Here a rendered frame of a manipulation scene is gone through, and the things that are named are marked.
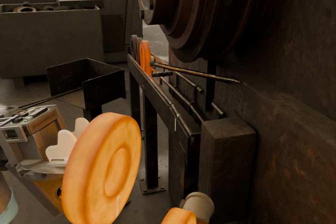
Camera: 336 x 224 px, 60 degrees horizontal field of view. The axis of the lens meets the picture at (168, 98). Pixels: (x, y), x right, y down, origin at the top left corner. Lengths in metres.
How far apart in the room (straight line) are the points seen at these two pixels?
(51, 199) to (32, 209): 1.20
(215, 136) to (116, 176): 0.23
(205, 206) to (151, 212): 0.97
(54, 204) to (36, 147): 0.11
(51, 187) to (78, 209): 0.15
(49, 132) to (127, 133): 0.12
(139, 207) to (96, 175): 1.23
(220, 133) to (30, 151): 0.34
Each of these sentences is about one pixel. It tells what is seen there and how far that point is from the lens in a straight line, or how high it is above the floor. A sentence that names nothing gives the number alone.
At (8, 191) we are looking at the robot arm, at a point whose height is 0.72.
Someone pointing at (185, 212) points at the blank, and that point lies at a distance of 0.46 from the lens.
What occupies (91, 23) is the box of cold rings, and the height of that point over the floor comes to 0.60.
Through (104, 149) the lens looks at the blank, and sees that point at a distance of 0.35.
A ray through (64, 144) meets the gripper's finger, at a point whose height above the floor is 0.89.
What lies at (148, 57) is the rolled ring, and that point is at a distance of 1.43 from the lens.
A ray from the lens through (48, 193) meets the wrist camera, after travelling 0.50.
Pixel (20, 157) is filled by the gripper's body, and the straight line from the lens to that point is 0.47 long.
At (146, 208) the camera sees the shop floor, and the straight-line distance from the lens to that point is 1.57.
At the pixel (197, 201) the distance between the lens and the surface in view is 0.59.
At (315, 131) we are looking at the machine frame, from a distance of 0.50.
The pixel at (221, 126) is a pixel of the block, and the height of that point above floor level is 0.80.
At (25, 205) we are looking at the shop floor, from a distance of 1.73.
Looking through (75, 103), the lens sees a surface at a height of 0.60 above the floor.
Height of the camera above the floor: 1.10
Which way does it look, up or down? 24 degrees down
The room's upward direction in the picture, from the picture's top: straight up
